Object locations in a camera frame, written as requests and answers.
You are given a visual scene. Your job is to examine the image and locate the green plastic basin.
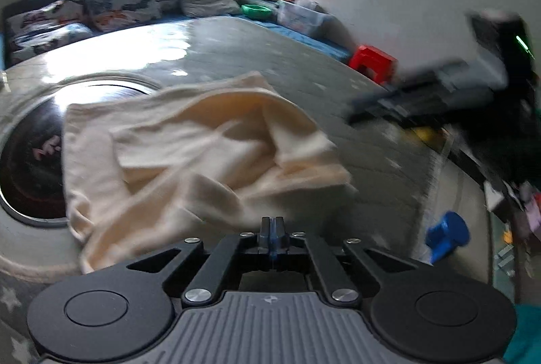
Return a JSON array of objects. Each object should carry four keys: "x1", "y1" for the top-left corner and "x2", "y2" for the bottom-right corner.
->
[{"x1": 240, "y1": 4, "x2": 274, "y2": 22}]

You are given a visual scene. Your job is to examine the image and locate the red plastic stool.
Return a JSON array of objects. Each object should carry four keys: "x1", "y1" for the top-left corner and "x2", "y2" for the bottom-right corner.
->
[{"x1": 348, "y1": 44, "x2": 399, "y2": 84}]

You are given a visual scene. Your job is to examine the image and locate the grey quilted table cover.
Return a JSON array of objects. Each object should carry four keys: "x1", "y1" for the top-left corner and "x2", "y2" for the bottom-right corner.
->
[{"x1": 0, "y1": 15, "x2": 487, "y2": 364}]

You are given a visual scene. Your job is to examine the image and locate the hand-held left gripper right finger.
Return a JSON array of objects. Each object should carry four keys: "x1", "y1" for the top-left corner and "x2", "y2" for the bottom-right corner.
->
[{"x1": 273, "y1": 216, "x2": 418, "y2": 308}]

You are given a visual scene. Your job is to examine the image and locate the person's teal jacket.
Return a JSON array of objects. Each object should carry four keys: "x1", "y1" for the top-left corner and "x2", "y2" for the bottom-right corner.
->
[{"x1": 502, "y1": 302, "x2": 541, "y2": 364}]

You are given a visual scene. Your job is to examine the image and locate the clear plastic storage box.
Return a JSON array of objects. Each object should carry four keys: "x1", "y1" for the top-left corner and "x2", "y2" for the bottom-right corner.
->
[{"x1": 276, "y1": 0, "x2": 331, "y2": 39}]

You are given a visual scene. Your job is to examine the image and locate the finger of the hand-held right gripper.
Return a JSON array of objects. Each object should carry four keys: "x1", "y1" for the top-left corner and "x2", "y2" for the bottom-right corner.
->
[
  {"x1": 395, "y1": 59, "x2": 471, "y2": 92},
  {"x1": 346, "y1": 87, "x2": 471, "y2": 124}
]

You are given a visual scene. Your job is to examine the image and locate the blue plastic stool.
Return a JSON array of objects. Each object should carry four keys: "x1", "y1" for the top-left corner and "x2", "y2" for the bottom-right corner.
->
[{"x1": 424, "y1": 210, "x2": 471, "y2": 264}]

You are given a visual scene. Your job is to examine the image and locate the flat butterfly print cushion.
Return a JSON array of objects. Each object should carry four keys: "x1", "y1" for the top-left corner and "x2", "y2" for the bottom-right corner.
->
[{"x1": 8, "y1": 22, "x2": 96, "y2": 65}]

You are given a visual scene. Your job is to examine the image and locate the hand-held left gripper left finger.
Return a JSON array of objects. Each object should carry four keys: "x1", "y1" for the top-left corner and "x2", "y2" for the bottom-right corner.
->
[{"x1": 126, "y1": 216, "x2": 275, "y2": 308}]

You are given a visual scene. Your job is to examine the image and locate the cream garment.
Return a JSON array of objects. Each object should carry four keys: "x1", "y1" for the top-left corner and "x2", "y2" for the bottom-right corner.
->
[{"x1": 61, "y1": 70, "x2": 356, "y2": 276}]

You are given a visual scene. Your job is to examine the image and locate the small yellow object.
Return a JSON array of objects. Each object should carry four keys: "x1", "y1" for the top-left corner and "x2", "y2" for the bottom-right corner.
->
[{"x1": 415, "y1": 126, "x2": 441, "y2": 145}]

